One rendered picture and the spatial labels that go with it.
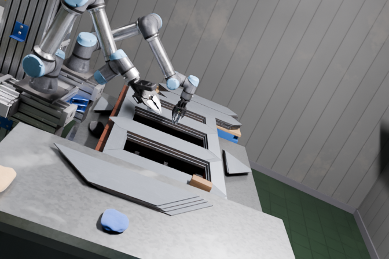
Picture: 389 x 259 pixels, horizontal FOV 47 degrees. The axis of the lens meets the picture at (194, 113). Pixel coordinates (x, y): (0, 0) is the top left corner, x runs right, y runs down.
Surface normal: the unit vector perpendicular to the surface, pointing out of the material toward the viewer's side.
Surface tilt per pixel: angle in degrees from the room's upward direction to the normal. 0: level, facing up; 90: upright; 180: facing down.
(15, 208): 0
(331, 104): 90
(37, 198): 0
